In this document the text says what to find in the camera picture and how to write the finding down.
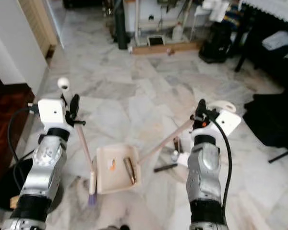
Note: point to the white carton box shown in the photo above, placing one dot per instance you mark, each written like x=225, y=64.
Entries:
x=183, y=159

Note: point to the dark rolled mat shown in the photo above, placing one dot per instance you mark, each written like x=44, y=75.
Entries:
x=120, y=26

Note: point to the dark wooden staircase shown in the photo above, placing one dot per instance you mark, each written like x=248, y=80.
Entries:
x=9, y=124

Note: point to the white plastic bag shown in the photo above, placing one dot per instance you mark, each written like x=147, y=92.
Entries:
x=278, y=40

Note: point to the long wooden board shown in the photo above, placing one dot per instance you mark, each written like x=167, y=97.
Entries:
x=163, y=48

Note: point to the small brown floor object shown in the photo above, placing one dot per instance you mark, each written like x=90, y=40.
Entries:
x=169, y=51

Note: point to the pink broom with purple bristles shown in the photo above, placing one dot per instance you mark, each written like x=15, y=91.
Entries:
x=92, y=184

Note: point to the brown wooden stick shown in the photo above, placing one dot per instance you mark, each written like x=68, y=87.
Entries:
x=130, y=171

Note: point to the light wood block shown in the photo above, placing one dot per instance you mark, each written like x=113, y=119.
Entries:
x=14, y=201

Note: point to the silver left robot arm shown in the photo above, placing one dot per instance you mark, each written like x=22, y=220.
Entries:
x=48, y=163

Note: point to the dark thin stick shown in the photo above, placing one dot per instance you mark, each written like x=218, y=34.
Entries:
x=165, y=167

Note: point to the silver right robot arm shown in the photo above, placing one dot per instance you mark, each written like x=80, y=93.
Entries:
x=204, y=172

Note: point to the white lace tablecloth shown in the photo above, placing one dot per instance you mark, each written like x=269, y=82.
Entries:
x=271, y=9

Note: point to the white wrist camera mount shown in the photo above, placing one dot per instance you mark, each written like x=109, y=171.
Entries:
x=228, y=122
x=53, y=112

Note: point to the white frame sewing table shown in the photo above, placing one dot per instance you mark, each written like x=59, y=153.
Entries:
x=136, y=21

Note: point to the black cloth drape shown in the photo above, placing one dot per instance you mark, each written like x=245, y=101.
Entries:
x=273, y=120

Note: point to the white hanging cloths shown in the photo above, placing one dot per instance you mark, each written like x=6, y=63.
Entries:
x=218, y=9

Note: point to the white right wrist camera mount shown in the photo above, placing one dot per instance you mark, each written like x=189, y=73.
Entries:
x=228, y=122

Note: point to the black backpack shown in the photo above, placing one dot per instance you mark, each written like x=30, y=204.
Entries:
x=218, y=45

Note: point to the black table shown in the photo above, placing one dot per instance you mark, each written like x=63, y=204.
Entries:
x=242, y=48

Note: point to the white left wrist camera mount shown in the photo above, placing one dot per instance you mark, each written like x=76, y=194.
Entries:
x=53, y=112

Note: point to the white plastic jug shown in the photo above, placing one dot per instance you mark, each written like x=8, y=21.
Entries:
x=177, y=32

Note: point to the wooden louvre door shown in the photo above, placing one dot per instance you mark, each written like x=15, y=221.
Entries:
x=41, y=24

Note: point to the small black framed panel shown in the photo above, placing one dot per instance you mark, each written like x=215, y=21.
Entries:
x=156, y=40

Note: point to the black round bin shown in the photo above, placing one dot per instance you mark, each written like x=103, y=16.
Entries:
x=9, y=184

